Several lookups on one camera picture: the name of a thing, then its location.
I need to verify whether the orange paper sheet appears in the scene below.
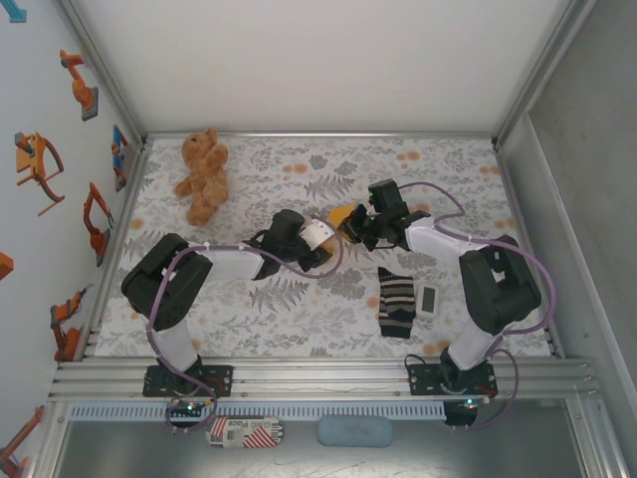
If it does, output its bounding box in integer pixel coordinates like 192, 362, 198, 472
318, 201, 359, 255

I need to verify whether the floral patterned table mat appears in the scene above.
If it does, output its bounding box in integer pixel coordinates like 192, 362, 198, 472
94, 136, 554, 359

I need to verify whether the black beige striped sock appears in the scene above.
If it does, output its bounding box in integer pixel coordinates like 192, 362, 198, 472
376, 266, 417, 341

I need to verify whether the aluminium crossbar behind mat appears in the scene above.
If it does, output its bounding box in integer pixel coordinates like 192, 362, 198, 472
143, 129, 499, 141

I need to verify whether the white digital timer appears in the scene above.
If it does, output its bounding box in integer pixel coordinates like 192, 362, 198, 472
413, 283, 442, 321

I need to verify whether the brown teddy bear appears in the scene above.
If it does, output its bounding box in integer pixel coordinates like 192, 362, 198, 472
173, 126, 231, 226

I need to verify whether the blue grey oval sponge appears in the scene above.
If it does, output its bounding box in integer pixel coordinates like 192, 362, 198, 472
317, 415, 394, 448

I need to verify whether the red white striped pouch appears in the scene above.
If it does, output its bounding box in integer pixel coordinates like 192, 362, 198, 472
205, 416, 286, 449

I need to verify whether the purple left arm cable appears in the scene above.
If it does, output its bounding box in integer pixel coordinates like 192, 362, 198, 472
146, 231, 345, 434

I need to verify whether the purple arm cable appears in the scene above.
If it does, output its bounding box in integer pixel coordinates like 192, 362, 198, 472
397, 181, 556, 432
146, 231, 345, 434

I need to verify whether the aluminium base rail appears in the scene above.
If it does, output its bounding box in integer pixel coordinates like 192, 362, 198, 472
47, 356, 603, 402

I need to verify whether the thin black cable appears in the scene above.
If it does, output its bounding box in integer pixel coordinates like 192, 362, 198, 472
404, 354, 440, 372

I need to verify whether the white slotted cable duct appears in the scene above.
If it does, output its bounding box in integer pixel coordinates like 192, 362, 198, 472
69, 401, 447, 422

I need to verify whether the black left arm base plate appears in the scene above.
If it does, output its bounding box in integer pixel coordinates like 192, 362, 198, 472
142, 364, 235, 398

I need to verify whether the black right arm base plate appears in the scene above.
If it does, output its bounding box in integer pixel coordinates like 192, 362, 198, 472
406, 362, 498, 397

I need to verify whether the blue orange machine wall sticker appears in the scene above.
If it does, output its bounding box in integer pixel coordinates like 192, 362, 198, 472
109, 123, 143, 193

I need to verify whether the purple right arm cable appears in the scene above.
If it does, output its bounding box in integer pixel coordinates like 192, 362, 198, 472
397, 181, 556, 432

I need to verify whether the aluminium frame post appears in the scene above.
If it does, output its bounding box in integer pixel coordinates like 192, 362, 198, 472
57, 0, 149, 146
491, 0, 598, 146

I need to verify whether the orange claw gripper wall sticker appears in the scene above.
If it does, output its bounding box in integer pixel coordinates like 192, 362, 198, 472
13, 131, 67, 218

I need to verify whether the orange tool wall sticker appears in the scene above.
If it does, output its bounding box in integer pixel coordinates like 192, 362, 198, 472
0, 405, 46, 478

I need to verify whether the blue arrow wall sticker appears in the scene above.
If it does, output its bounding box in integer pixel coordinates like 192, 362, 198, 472
0, 0, 29, 24

